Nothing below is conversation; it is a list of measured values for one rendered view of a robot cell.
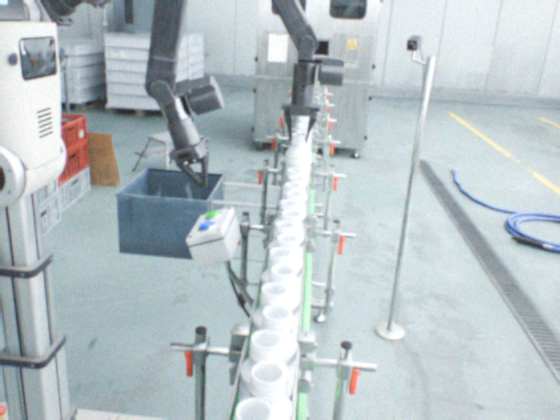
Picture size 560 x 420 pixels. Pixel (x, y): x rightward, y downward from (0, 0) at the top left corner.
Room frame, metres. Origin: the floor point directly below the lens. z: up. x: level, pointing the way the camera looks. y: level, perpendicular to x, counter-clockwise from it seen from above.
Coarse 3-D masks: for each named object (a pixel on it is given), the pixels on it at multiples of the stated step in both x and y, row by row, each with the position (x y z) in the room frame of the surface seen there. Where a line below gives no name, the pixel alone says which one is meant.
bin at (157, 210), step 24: (120, 192) 1.58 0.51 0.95; (144, 192) 1.81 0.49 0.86; (168, 192) 1.85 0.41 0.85; (192, 192) 1.84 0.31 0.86; (216, 192) 1.68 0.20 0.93; (120, 216) 1.55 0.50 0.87; (144, 216) 1.55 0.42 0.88; (168, 216) 1.54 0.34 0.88; (192, 216) 1.53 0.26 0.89; (120, 240) 1.55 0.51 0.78; (144, 240) 1.55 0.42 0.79; (168, 240) 1.54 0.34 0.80
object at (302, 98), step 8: (296, 88) 1.26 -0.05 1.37; (304, 88) 1.26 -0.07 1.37; (312, 88) 1.27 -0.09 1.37; (296, 96) 1.26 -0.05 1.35; (304, 96) 1.26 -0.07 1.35; (312, 96) 1.27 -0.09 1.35; (288, 104) 1.26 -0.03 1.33; (296, 104) 1.26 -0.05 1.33; (304, 104) 1.26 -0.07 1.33; (312, 104) 1.28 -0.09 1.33; (320, 104) 1.30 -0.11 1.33; (320, 112) 1.25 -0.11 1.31
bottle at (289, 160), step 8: (296, 136) 1.27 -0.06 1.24; (304, 136) 1.27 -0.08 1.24; (296, 144) 1.26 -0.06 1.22; (304, 144) 1.27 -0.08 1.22; (288, 152) 1.27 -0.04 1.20; (296, 152) 1.26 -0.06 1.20; (304, 152) 1.26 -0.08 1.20; (288, 160) 1.26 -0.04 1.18; (296, 160) 1.25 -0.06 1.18; (304, 160) 1.25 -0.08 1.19; (288, 168) 1.26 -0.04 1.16; (304, 168) 1.25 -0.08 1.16; (304, 176) 1.26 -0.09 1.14; (304, 184) 1.26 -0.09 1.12
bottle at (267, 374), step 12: (252, 372) 0.45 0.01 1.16; (264, 372) 0.47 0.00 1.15; (276, 372) 0.47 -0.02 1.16; (252, 384) 0.45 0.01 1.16; (264, 384) 0.44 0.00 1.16; (276, 384) 0.44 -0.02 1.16; (252, 396) 0.44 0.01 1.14; (264, 396) 0.44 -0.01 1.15; (276, 396) 0.44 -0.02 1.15; (276, 408) 0.44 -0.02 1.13; (288, 408) 0.45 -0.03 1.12
